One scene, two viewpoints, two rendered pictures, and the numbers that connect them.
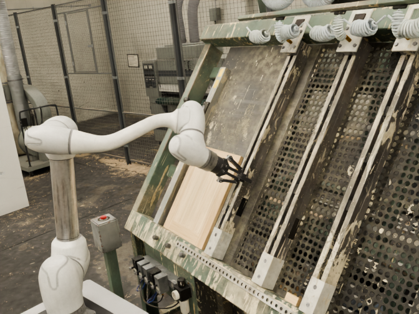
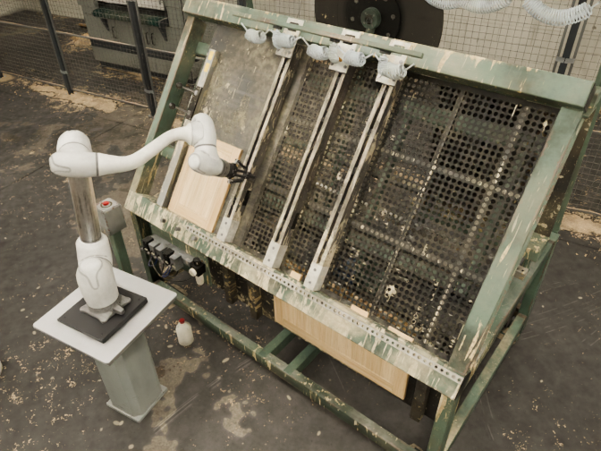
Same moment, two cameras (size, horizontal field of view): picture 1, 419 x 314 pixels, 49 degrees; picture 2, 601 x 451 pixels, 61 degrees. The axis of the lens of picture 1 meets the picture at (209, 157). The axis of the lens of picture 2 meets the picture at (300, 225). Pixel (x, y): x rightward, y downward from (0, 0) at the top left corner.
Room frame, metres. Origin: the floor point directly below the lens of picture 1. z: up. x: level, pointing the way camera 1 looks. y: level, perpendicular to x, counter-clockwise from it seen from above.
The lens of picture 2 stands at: (-0.27, 0.28, 2.61)
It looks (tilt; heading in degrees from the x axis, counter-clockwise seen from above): 37 degrees down; 343
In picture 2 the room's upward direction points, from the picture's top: 1 degrees counter-clockwise
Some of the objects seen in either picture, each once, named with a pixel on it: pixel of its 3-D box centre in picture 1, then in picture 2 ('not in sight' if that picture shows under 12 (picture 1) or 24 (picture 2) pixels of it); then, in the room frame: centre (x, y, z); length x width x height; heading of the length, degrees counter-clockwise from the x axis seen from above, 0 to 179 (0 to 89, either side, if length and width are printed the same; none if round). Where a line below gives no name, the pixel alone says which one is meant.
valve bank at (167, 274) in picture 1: (158, 282); (171, 259); (2.08, 0.33, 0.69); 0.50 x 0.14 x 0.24; 33
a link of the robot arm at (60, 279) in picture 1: (60, 281); (96, 279); (1.74, 0.68, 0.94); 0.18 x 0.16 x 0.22; 3
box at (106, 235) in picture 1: (106, 233); (109, 216); (2.41, 0.63, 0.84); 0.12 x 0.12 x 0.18; 33
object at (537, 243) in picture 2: not in sight; (491, 159); (1.50, -1.25, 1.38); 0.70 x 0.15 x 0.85; 33
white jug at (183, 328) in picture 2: not in sight; (183, 330); (2.07, 0.34, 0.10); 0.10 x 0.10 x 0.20
